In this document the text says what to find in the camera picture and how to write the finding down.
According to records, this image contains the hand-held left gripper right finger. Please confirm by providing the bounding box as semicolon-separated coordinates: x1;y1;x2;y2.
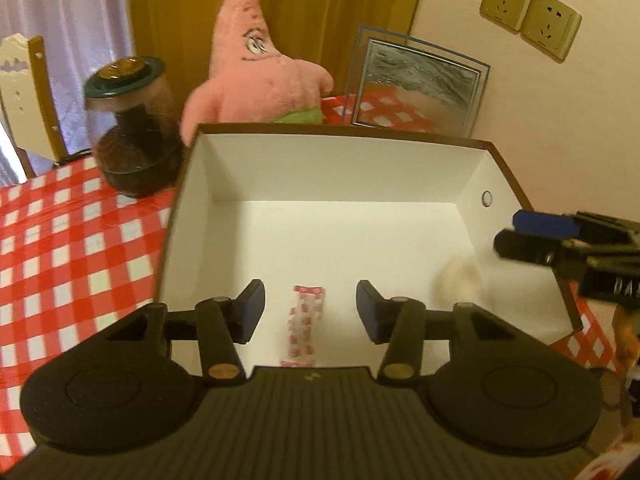
355;280;518;386

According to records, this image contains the beige wall socket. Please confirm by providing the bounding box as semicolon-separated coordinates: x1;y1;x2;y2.
479;0;532;31
521;0;583;61

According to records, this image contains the red white checked tablecloth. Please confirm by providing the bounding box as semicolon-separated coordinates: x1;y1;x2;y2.
0;92;621;466

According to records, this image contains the brown cardboard box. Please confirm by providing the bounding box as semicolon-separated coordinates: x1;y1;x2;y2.
159;122;585;368

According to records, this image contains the cream wooden chair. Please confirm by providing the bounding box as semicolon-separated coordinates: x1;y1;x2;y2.
0;32;66;181

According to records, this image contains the glass picture frame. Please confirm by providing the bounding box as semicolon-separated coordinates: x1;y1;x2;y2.
345;25;492;138

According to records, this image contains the pink patterned plastic packet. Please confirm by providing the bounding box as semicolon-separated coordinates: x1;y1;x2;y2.
280;284;327;368

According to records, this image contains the pink starfish plush toy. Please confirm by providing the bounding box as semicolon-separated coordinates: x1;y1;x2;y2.
180;0;335;146

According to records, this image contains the sheer lilac curtain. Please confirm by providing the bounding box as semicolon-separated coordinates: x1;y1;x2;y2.
0;0;136;186

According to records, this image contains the clear jar with dark lid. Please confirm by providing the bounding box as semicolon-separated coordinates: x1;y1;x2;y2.
82;55;183;198

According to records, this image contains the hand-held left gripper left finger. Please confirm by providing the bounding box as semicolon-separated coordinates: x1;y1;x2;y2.
102;279;266;386

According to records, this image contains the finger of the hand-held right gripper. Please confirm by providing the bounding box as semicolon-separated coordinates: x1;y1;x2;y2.
492;229;593;277
512;210;640;242

